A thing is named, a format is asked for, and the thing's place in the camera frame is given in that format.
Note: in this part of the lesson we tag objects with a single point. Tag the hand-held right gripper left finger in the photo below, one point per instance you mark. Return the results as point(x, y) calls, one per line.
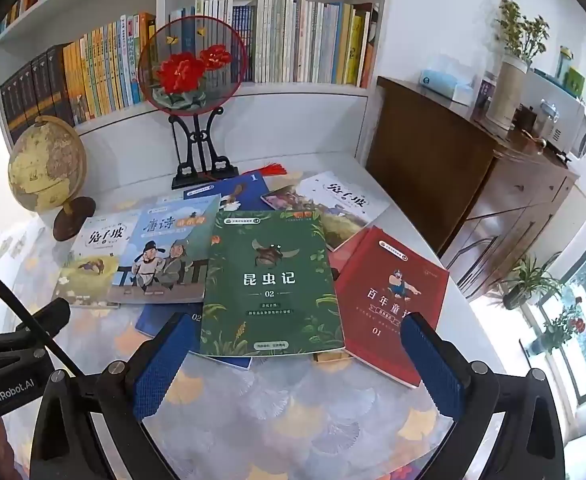
point(163, 365)

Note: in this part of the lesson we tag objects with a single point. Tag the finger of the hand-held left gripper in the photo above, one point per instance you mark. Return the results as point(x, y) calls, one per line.
point(48, 317)

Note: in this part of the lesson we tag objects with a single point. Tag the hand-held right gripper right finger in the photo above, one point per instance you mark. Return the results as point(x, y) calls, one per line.
point(433, 365)

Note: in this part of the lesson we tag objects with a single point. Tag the dark blue book girl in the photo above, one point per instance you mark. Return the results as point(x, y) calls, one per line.
point(168, 320)

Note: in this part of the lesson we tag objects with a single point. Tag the dark red storybook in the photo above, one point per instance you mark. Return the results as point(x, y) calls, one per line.
point(393, 310)

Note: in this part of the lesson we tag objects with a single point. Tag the white storybook brown animals cover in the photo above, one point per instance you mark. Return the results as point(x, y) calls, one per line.
point(93, 260)

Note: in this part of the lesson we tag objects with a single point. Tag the white storybook purple figure cover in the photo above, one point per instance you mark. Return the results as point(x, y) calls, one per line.
point(283, 199)

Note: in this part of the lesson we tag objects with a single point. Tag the row of yellow and black books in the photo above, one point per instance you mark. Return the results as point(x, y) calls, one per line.
point(88, 75)

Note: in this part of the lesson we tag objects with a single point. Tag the row of pale thin books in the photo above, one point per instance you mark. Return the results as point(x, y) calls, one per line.
point(298, 45)

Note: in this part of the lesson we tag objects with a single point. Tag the light blue poetry book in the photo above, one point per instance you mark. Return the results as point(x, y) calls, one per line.
point(163, 250)

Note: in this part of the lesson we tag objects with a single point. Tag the green potted plant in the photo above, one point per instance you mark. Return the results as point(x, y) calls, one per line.
point(528, 280)

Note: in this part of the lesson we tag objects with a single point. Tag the dark green leafy book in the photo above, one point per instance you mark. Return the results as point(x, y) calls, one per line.
point(273, 285)

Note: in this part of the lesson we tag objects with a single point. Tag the red flowering potted plant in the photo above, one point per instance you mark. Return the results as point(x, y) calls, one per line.
point(565, 325)

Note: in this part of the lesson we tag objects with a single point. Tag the antique yellow globe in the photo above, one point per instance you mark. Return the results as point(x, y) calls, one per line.
point(43, 165)

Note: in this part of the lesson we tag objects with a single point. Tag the white storybook brown hill cover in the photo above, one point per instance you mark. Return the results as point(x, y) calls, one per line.
point(343, 195)

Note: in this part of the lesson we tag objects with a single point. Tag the dark blue book white figure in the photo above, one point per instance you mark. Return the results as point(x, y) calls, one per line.
point(243, 185)

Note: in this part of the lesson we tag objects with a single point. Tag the black fan stand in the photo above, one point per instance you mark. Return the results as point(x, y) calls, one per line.
point(195, 160)

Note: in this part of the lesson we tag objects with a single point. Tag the brown wooden cabinet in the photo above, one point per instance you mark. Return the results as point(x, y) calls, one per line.
point(423, 150)

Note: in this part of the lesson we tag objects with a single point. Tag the red tassel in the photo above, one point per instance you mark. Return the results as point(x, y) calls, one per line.
point(270, 169)

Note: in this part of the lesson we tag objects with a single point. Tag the small dark printed box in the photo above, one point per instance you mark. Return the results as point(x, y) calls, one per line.
point(486, 91)

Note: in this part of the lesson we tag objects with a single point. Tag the beige vase with plant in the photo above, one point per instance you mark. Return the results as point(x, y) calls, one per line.
point(508, 95)

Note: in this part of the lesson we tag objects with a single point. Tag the white bookshelf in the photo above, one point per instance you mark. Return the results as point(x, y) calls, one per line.
point(293, 115)

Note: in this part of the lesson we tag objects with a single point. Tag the round embroidered red flower fan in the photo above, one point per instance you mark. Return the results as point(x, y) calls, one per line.
point(188, 72)

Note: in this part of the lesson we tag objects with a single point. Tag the blue tissue box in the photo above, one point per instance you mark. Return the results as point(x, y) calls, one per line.
point(443, 82)

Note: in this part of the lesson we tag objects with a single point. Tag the white microwave oven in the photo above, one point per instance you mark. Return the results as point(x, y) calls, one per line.
point(558, 110)

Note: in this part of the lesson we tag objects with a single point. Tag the green box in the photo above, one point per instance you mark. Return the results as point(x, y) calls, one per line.
point(576, 82)

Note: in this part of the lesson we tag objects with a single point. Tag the teal bottle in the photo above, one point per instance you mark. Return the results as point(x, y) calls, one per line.
point(565, 62)

